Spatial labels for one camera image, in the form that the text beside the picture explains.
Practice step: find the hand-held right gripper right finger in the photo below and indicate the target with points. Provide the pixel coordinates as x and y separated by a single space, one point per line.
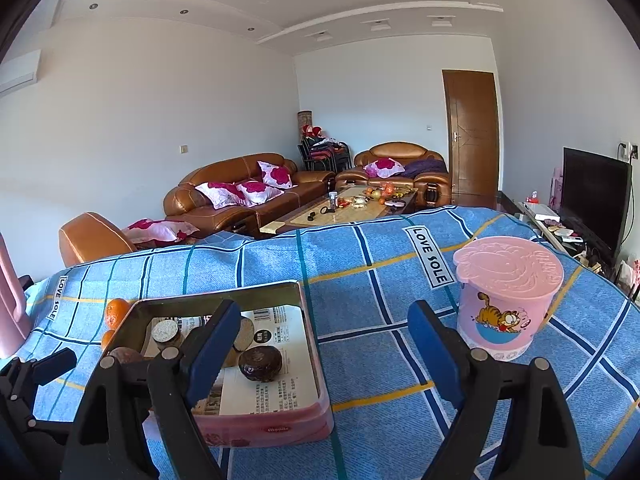
435 355

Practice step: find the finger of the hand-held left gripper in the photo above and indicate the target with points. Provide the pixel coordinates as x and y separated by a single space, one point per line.
52 366
17 390

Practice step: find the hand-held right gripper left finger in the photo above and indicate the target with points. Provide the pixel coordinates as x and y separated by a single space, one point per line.
210 360

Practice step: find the purple-brown passion fruit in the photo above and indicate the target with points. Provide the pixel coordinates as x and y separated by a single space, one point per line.
124 354

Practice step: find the dark passion fruit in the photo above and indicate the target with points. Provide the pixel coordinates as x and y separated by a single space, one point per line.
260 364

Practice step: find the small orange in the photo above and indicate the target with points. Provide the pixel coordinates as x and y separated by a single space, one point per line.
108 340

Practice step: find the printed paper sheet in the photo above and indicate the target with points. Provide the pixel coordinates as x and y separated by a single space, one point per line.
280 395

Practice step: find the pink electric kettle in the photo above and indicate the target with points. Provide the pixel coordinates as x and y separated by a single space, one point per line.
10 300

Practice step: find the pink lidded cartoon cup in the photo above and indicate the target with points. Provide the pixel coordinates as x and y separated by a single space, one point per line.
505 310

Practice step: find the large orange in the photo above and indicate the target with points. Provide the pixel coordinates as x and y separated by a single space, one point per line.
117 312

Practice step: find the blue plaid tablecloth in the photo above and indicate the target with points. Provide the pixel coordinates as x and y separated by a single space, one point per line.
380 270

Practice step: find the brown leather chaise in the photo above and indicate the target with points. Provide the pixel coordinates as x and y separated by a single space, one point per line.
92 240

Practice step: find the floral cushion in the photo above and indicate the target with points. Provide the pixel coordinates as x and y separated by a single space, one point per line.
155 230
260 191
276 175
384 167
222 195

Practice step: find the brown leather sofa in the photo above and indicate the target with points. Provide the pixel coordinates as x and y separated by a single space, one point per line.
215 217

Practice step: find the television stand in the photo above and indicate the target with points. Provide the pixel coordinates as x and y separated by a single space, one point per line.
530 215

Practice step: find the fruit pile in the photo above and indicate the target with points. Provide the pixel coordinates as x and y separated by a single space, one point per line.
387 192

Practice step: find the wooden coffee table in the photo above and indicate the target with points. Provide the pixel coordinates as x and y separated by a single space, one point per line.
310 220

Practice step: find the white flat box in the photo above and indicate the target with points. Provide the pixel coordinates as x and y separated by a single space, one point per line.
542 211

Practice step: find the purple blanket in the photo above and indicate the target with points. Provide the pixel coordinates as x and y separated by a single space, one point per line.
425 167

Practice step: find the brown leather armchair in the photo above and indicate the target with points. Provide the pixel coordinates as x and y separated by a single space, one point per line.
395 150

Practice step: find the black television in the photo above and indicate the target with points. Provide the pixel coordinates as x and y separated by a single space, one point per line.
595 200

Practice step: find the brown wooden door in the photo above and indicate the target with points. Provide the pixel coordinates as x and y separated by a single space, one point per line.
472 135

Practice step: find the stack of black chairs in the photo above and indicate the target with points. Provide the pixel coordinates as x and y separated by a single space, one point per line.
325 157

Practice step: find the red decoration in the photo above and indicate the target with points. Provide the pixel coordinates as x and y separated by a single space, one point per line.
312 132

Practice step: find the tall patterned roll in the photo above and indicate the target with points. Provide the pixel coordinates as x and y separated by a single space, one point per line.
305 122

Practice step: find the white air conditioner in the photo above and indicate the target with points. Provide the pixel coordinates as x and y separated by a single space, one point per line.
17 72

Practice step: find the wall socket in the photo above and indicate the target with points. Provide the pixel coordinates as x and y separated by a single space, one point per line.
629 150

